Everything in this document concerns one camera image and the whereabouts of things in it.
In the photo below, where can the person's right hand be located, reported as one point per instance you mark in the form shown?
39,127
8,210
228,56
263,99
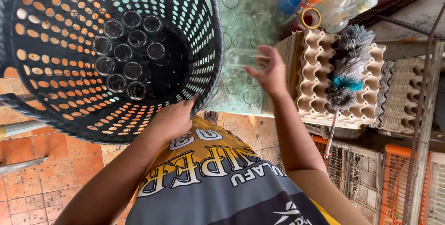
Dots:
274,73

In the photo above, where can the person's left hand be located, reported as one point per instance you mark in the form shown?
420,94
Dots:
172,119

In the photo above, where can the clear drinking glass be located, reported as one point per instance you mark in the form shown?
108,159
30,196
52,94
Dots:
240,58

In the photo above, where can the black perforated plastic basket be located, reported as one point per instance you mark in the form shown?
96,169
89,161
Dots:
62,89

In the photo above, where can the brown cardboard box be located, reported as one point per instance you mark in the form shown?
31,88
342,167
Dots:
287,54

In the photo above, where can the sandal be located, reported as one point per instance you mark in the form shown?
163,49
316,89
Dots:
211,117

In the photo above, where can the stack of beige egg trays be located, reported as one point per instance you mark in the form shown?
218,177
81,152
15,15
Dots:
313,89

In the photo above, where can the cluster of clear table glasses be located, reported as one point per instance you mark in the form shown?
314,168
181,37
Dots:
245,19

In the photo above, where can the blue label plastic bottle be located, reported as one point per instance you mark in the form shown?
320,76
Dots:
289,4

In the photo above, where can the grey and teal duster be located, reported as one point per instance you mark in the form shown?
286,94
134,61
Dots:
347,68

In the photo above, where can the yellow and grey jersey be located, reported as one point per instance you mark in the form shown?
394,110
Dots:
215,186

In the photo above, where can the group of glasses in basket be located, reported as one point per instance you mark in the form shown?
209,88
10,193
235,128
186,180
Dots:
123,52

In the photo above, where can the pile of clear glass bottles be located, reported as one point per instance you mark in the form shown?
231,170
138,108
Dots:
344,5

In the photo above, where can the stack of grey egg trays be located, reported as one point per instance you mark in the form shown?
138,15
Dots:
399,96

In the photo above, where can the grey plastic crate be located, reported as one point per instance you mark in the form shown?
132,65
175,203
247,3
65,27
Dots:
361,179

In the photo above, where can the rusty steel rebar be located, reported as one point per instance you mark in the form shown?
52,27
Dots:
419,113

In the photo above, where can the grey metal bar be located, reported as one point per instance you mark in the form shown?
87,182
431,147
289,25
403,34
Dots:
19,128
21,166

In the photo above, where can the orange plastic crate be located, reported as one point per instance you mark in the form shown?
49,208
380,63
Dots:
394,183

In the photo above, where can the white plastic crate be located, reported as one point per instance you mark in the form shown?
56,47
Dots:
437,190

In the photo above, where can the weathered wooden frame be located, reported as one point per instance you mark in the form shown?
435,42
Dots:
429,89

